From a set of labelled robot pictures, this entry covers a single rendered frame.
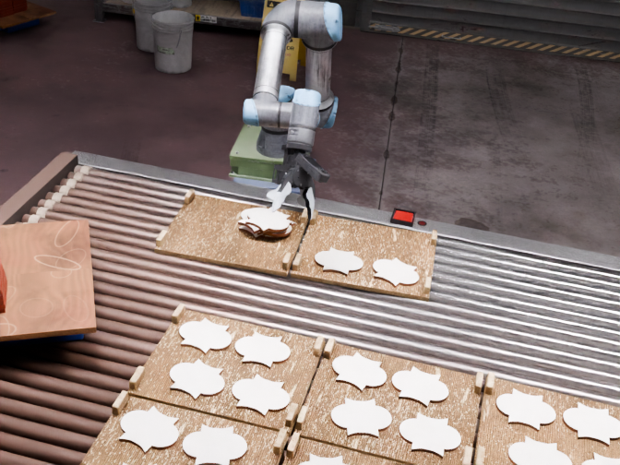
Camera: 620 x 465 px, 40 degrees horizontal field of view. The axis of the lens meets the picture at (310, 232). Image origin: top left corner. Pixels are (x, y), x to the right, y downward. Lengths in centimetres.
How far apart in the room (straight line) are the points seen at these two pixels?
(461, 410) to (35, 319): 107
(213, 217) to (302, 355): 71
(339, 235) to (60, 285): 90
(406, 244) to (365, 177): 233
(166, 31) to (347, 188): 193
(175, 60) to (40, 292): 408
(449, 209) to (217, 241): 239
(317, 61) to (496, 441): 136
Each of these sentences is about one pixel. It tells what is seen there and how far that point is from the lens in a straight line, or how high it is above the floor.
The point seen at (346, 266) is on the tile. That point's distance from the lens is 258.
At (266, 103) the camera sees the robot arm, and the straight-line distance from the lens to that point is 250.
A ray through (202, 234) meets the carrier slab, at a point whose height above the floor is 94.
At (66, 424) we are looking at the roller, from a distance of 213.
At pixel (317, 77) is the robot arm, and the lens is 290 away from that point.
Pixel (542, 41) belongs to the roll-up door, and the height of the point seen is 10.
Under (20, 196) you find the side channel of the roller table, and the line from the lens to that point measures 292.
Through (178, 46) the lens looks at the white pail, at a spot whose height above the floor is 20.
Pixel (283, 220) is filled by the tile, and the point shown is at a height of 99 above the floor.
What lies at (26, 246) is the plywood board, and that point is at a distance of 250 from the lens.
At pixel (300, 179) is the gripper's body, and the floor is 126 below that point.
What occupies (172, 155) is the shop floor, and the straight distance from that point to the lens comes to 516.
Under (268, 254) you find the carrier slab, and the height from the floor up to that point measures 94.
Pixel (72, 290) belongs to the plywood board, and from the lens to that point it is 231.
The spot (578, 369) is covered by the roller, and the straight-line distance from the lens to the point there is 244.
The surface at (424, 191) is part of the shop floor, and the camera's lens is 499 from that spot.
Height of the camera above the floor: 241
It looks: 33 degrees down
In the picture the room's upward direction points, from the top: 5 degrees clockwise
